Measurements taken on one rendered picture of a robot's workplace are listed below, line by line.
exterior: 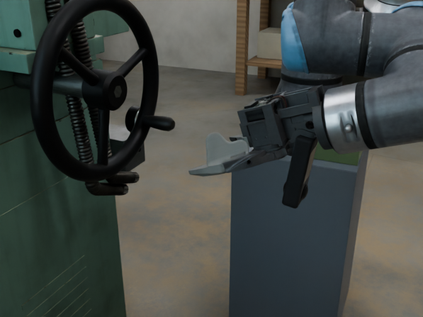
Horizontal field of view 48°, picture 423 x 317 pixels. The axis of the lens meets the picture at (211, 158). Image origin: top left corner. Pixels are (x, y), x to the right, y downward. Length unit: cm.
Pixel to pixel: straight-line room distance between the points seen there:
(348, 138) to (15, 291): 66
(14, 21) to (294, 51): 41
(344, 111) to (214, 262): 116
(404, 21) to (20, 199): 69
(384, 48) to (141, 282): 118
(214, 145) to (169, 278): 102
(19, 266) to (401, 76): 72
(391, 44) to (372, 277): 114
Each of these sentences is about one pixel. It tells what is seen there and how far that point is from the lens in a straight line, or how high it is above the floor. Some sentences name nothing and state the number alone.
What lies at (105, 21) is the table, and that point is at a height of 87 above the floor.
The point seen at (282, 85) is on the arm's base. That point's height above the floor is 70.
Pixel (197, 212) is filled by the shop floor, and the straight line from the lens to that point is 200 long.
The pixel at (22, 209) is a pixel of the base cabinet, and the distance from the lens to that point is 93.
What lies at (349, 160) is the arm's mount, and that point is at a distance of 114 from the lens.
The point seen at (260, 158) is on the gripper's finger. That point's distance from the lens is 66.
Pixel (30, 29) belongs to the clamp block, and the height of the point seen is 90.
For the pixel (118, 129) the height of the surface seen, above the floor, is 62.
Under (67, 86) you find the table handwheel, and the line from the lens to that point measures 78.
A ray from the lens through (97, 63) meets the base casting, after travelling 102.
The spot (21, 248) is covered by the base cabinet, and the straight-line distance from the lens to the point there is 96.
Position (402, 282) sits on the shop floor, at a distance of 174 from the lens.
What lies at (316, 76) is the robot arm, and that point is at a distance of 114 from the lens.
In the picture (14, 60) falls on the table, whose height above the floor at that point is 86.
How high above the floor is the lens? 101
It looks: 24 degrees down
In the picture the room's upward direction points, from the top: straight up
